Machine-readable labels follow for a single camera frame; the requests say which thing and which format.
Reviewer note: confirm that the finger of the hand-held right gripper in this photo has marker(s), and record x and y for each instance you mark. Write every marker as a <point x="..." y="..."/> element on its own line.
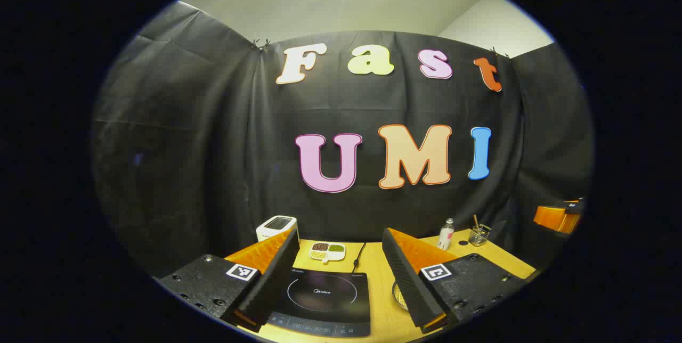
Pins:
<point x="551" y="218"/>

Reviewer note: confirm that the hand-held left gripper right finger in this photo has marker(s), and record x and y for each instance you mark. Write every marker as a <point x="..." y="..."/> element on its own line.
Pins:
<point x="407" y="284"/>

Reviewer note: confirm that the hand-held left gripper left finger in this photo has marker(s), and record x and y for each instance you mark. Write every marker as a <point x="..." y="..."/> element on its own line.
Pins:
<point x="272" y="284"/>

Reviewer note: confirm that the stainless steel pot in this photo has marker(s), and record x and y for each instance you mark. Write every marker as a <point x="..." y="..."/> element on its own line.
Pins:
<point x="397" y="295"/>

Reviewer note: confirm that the black induction cooktop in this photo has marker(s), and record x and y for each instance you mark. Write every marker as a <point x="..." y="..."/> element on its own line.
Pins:
<point x="325" y="300"/>

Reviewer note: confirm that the clear plastic bottle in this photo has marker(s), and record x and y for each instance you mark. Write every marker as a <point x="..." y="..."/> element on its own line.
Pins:
<point x="445" y="236"/>

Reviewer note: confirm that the white divided dish of beans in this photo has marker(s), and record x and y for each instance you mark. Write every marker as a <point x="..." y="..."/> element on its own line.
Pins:
<point x="326" y="250"/>

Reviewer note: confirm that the clear glass holder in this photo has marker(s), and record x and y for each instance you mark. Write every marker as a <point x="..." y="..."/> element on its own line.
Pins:
<point x="479" y="236"/>

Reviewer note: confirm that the black binder clip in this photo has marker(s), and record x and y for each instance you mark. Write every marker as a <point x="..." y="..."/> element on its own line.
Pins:
<point x="500" y="53"/>
<point x="261" y="45"/>

